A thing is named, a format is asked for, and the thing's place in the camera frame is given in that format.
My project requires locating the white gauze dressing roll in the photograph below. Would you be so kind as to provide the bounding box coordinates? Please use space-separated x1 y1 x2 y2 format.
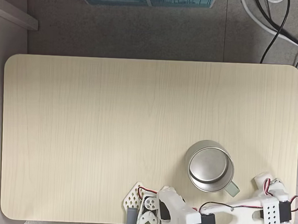
253 171 274 193

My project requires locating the white ledge board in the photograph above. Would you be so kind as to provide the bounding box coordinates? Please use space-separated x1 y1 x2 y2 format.
0 0 41 32

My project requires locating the steel mug green handle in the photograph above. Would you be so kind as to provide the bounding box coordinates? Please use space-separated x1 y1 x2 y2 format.
183 138 244 198

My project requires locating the thick white cable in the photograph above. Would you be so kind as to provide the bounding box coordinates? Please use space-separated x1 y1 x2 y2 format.
237 0 298 52

